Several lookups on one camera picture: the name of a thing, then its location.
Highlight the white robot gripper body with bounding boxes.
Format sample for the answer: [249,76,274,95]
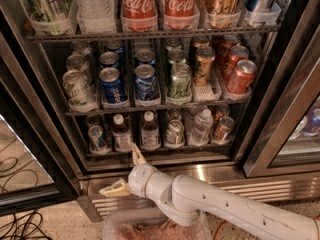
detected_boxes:
[128,163,157,198]

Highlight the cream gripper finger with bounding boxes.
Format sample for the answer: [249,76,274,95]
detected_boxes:
[99,179,131,197]
[131,143,146,165]

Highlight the blue silver redbull can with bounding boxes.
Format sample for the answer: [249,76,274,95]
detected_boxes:
[88,125,110,154]

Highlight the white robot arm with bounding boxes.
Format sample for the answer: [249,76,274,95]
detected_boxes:
[99,144,320,240]

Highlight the silver green can bottom shelf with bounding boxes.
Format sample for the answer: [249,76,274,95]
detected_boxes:
[165,120,185,146]

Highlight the clear water bottle bottom shelf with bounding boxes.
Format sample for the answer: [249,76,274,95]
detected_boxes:
[188,109,213,146]

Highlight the clear water bottle shelf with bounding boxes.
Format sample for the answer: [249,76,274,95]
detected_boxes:
[188,109,213,146]
[77,0,114,33]

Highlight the blue pepsi can front right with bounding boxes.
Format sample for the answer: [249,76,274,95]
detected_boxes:
[134,64,159,101]

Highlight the blue pepsi can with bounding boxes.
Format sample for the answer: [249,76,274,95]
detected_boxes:
[99,67,127,104]
[134,64,159,101]

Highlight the blue pepsi can front left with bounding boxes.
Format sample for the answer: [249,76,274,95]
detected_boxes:
[99,67,127,104]

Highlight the green can front middle shelf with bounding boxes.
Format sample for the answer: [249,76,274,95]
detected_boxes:
[167,63,191,99]

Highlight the white green can front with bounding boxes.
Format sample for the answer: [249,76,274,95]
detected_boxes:
[63,70,95,106]

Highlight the open glass fridge door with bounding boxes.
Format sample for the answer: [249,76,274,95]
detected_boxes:
[0,82,79,216]

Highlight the copper can bottom shelf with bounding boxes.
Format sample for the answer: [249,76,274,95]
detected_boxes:
[212,116,234,143]

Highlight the gold brown can front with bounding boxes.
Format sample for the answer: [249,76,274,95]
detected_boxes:
[193,46,215,87]

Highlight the red coke can front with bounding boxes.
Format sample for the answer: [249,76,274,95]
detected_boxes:
[227,60,257,95]

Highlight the red coke can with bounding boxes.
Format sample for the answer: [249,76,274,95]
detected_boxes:
[221,45,249,83]
[227,60,257,95]

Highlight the red coke can middle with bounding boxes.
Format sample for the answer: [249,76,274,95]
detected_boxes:
[221,45,249,83]

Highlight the closed right fridge door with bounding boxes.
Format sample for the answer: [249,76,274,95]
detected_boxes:
[239,0,320,178]

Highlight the clear water bottle top shelf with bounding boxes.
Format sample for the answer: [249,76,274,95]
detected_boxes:
[77,0,114,33]

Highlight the blue can behind right door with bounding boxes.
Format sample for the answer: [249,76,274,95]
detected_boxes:
[302,106,320,137]

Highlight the green tall can top shelf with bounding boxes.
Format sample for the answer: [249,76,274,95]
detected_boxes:
[28,0,73,22]

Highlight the gold tall can top shelf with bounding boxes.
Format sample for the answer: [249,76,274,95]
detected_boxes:
[202,0,239,28]

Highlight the brown tea bottle right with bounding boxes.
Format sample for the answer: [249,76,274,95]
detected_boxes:
[141,111,160,150]

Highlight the brown tea bottle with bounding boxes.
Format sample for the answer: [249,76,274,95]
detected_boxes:
[112,114,133,152]
[141,111,160,150]

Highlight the brown tea bottle left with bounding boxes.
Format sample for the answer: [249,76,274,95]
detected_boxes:
[112,114,133,152]

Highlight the clear plastic bin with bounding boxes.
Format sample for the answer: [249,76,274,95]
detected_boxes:
[103,208,211,240]

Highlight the large coca-cola bottle left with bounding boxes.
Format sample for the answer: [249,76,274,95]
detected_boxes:
[122,0,155,19]

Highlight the large coca-cola bottle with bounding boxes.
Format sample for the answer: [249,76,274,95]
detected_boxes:
[122,0,155,19]
[160,0,198,18]

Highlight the large coca-cola bottle right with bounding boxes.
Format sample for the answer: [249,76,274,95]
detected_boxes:
[160,0,198,18]

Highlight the orange power cable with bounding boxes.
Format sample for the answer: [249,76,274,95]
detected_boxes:
[213,214,320,240]

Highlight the black cables on floor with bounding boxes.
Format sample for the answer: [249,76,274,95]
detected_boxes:
[0,210,54,240]

